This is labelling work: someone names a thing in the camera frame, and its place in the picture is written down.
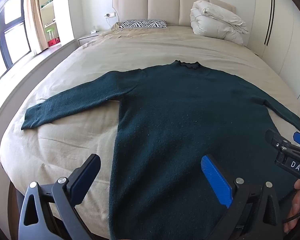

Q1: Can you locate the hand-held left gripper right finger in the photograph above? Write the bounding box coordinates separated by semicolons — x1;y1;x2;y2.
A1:
201;154;284;240

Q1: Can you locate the beige padded headboard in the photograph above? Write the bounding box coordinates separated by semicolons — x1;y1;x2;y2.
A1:
112;0;237;27

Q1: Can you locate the zebra print pillow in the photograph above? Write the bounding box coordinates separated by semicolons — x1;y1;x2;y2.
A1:
119;20;168;29

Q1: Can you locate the white folded duvet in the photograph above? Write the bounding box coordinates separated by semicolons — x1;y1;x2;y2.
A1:
190;0;249;45

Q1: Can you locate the person's right hand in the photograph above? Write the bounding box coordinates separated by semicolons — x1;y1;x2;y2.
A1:
284;180;300;233

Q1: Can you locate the white wardrobe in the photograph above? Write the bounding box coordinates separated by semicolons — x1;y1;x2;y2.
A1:
250;0;300;99

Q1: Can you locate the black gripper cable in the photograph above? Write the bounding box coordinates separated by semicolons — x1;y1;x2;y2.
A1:
281;209;300;224

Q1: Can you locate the white wall shelf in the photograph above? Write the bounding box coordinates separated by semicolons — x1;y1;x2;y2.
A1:
39;0;63;50

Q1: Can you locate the white nightstand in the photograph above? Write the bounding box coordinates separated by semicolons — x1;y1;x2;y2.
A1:
77;31;101;47

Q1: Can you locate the dark green knit sweater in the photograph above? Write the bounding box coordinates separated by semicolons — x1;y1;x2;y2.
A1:
21;60;300;240

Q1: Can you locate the beige curtain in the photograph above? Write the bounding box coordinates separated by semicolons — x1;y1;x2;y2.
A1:
24;0;44;55

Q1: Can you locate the bed with beige sheet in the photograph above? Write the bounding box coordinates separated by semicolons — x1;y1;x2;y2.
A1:
0;26;300;240

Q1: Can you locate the black framed window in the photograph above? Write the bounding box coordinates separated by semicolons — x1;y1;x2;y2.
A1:
0;0;32;80

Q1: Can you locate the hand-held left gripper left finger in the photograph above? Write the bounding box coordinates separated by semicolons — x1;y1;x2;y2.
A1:
17;154;101;240

